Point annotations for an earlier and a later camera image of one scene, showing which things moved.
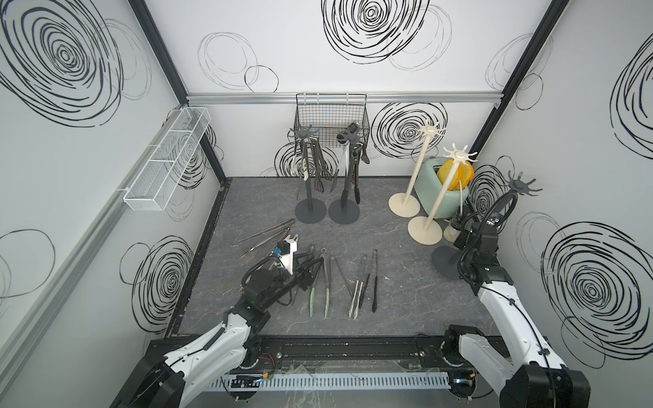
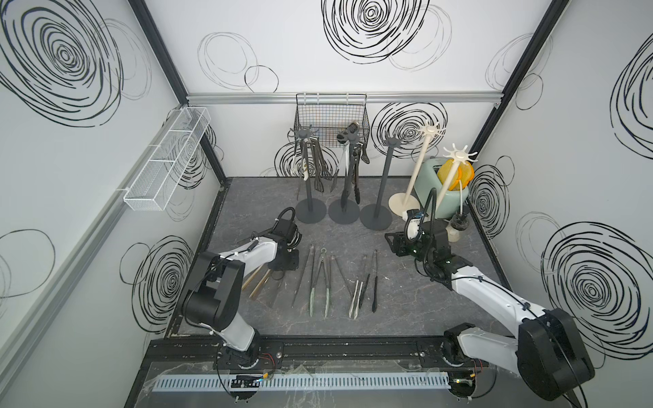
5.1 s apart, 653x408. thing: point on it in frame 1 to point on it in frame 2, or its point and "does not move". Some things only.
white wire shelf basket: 156,183 does not move
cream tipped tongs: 354,307 does not move
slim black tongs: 376,280 does not move
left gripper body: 281,284 to 291,260
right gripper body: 459,240 to 411,247
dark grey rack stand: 444,261 to 377,218
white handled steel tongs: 305,155 does not move
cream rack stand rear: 403,206 does not move
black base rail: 341,353 does not move
